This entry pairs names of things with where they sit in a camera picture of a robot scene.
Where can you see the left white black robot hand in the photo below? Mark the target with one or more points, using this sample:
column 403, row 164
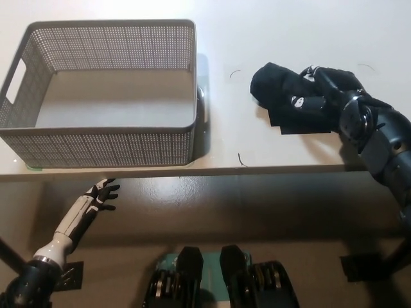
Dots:
column 103, row 194

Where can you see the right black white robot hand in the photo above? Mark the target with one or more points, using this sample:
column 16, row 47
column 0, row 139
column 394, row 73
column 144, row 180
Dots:
column 337, row 86

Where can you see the black fabric pencil case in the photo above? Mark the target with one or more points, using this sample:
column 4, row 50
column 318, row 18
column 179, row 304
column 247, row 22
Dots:
column 273, row 83

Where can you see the grey perforated plastic basket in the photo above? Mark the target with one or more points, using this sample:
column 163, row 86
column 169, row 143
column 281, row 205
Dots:
column 96, row 144

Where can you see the black tape patch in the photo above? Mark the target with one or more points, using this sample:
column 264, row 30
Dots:
column 305, row 125

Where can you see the green tape strip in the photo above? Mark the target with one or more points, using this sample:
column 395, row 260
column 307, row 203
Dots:
column 34, row 168

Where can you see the left black ribbed robot block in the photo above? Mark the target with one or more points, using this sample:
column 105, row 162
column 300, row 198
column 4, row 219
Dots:
column 183, row 282

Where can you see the black ribbed robot block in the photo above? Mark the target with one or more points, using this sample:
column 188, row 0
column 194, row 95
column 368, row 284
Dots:
column 183, row 282
column 244, row 282

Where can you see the right black ribbed robot block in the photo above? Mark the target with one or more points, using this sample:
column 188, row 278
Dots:
column 244, row 282

